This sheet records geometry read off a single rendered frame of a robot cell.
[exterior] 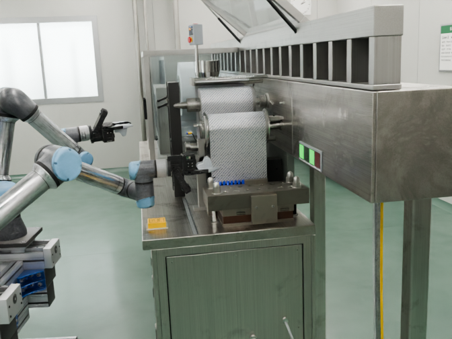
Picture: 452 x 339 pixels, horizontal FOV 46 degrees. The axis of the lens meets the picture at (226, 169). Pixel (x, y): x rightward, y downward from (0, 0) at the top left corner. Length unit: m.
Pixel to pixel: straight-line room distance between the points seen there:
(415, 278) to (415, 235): 0.13
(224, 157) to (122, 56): 5.61
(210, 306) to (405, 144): 1.02
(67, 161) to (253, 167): 0.76
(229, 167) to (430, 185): 0.94
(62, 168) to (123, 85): 5.83
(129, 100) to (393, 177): 6.45
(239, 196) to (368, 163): 0.70
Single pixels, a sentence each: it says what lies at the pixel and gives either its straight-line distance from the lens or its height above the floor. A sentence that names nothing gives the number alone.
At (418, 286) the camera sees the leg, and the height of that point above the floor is 0.85.
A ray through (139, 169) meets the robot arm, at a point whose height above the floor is 1.12.
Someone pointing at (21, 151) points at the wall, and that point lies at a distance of 7.97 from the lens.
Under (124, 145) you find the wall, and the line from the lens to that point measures 7.79.
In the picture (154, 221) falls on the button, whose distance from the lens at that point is 2.12.
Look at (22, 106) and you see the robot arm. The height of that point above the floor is 1.37.
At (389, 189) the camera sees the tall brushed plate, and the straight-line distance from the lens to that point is 1.50.
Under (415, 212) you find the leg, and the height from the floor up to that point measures 1.08.
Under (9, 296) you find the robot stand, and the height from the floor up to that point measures 0.77.
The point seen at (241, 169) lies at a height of 1.08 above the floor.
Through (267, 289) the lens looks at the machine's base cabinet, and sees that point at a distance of 2.13.
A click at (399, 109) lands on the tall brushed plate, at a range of 1.47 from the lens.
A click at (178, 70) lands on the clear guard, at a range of 3.18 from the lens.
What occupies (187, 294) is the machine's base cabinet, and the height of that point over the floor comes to 0.67.
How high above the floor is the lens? 1.54
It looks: 12 degrees down
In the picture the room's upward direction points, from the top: 2 degrees counter-clockwise
